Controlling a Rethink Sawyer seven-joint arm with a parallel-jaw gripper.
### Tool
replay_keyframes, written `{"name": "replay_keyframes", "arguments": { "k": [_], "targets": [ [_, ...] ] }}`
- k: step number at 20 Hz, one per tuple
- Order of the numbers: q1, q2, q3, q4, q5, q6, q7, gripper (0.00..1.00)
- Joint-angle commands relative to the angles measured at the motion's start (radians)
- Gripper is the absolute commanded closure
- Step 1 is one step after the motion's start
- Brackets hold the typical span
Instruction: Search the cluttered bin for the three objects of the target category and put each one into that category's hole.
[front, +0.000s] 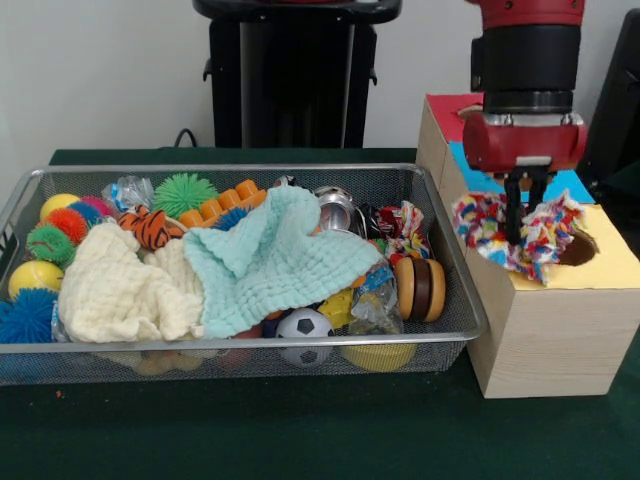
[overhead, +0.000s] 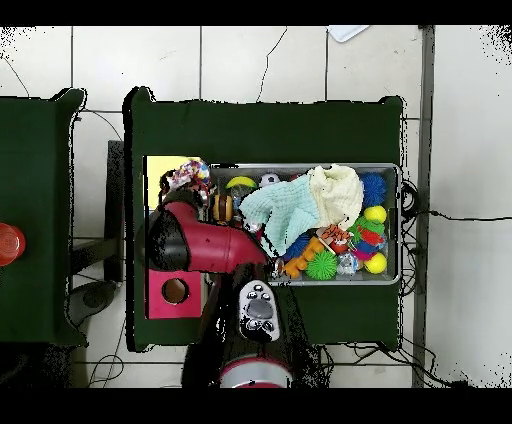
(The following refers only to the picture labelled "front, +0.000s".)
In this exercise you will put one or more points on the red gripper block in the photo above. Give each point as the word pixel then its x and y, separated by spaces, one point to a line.
pixel 500 145

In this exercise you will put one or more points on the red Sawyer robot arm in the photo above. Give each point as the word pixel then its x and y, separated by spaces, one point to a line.
pixel 525 50

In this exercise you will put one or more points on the wooden box with three holes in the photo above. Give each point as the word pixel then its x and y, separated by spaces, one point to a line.
pixel 550 340

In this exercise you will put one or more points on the clear mesh bin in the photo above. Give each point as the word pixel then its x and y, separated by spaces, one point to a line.
pixel 150 370

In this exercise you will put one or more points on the wooden yo-yo toy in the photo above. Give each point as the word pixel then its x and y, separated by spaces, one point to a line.
pixel 420 290

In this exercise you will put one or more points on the mint green waffle cloth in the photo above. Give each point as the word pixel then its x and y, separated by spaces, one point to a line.
pixel 280 265

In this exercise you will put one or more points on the small soccer ball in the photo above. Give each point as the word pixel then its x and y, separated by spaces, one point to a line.
pixel 302 330

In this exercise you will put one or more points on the orange plastic block toy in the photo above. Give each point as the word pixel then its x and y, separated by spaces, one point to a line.
pixel 230 197

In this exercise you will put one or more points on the dark green table cloth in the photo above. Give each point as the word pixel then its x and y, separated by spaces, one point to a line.
pixel 300 435

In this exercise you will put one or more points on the bright green spiky ball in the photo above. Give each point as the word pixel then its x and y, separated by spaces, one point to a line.
pixel 182 192

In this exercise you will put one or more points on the orange tiger plush toy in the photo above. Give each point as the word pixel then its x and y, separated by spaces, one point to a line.
pixel 150 230

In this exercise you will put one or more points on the cream waffle cloth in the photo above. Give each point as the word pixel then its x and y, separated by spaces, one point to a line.
pixel 115 295

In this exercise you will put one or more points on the yellow smooth ball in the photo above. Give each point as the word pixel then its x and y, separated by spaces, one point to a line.
pixel 32 282

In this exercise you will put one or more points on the blue spiky ball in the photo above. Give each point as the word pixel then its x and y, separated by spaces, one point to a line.
pixel 25 320

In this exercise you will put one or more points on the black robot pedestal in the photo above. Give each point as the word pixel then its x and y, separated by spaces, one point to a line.
pixel 225 100

